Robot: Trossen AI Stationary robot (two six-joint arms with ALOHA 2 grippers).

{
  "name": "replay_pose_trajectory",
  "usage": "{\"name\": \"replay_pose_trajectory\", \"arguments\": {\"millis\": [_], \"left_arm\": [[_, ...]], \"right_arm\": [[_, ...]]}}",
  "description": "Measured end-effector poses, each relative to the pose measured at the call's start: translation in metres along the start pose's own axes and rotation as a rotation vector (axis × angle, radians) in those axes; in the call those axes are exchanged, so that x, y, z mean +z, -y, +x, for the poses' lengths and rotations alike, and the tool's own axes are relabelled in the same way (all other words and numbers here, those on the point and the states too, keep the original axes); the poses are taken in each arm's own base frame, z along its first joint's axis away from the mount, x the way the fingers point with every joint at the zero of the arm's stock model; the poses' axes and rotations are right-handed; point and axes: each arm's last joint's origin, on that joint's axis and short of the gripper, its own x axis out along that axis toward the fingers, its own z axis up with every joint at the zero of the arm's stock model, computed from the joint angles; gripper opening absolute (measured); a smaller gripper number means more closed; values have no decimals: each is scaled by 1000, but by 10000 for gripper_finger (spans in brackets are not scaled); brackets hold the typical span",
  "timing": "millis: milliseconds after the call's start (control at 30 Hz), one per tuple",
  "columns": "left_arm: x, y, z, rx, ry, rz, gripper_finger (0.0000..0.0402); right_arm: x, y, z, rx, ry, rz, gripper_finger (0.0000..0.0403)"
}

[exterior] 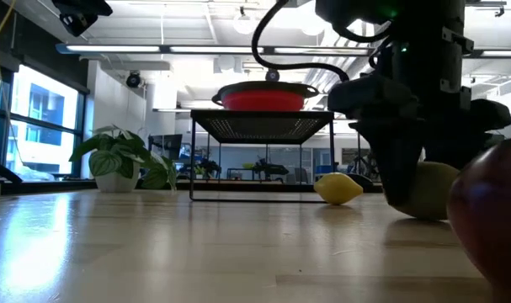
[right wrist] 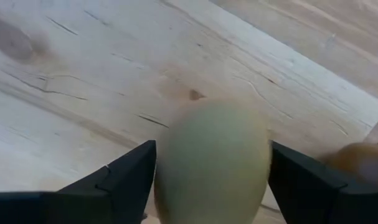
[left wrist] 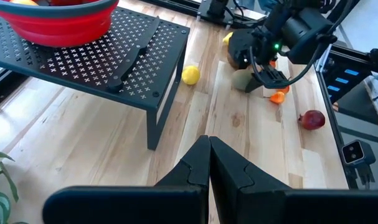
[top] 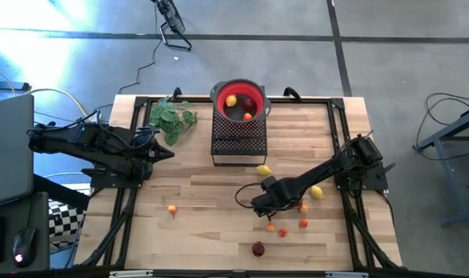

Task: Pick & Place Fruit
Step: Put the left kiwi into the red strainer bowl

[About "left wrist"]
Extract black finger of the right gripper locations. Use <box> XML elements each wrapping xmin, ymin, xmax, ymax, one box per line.
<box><xmin>245</xmin><ymin>75</ymin><xmax>265</xmax><ymax>94</ymax></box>

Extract brown kiwi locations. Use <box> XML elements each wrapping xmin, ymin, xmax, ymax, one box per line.
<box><xmin>227</xmin><ymin>51</ymin><xmax>248</xmax><ymax>71</ymax></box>

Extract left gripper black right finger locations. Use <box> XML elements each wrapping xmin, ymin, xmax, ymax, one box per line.
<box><xmin>209</xmin><ymin>136</ymin><xmax>378</xmax><ymax>224</ymax></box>

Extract small orange pear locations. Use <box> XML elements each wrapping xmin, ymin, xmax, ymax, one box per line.
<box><xmin>263</xmin><ymin>90</ymin><xmax>286</xmax><ymax>105</ymax></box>

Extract black-handled serrated knife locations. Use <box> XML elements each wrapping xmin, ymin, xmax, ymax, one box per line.
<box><xmin>105</xmin><ymin>15</ymin><xmax>161</xmax><ymax>94</ymax></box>

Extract grey table-level camera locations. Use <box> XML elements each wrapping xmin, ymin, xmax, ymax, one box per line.
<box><xmin>341</xmin><ymin>139</ymin><xmax>377</xmax><ymax>187</ymax></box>

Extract red collapsible colander grey rim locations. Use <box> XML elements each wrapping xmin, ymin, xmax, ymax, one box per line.
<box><xmin>0</xmin><ymin>0</ymin><xmax>120</xmax><ymax>49</ymax></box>

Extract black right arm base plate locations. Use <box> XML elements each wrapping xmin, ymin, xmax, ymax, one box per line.
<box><xmin>197</xmin><ymin>0</ymin><xmax>238</xmax><ymax>27</ymax></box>

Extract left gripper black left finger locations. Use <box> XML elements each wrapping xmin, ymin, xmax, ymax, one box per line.
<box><xmin>41</xmin><ymin>134</ymin><xmax>212</xmax><ymax>224</ymax></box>

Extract black perforated metal shelf rack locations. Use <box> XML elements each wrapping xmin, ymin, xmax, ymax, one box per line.
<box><xmin>0</xmin><ymin>6</ymin><xmax>191</xmax><ymax>151</ymax></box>

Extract black computer case blue lights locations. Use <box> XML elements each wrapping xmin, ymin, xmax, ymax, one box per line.
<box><xmin>321</xmin><ymin>58</ymin><xmax>369</xmax><ymax>103</ymax></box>

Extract green kiwi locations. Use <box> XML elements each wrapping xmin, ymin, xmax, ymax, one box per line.
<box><xmin>231</xmin><ymin>68</ymin><xmax>257</xmax><ymax>92</ymax></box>

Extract yellow lemon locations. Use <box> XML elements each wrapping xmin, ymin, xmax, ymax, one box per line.
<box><xmin>181</xmin><ymin>65</ymin><xmax>201</xmax><ymax>86</ymax></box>
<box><xmin>222</xmin><ymin>31</ymin><xmax>234</xmax><ymax>47</ymax></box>
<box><xmin>8</xmin><ymin>0</ymin><xmax>39</xmax><ymax>6</ymax></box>

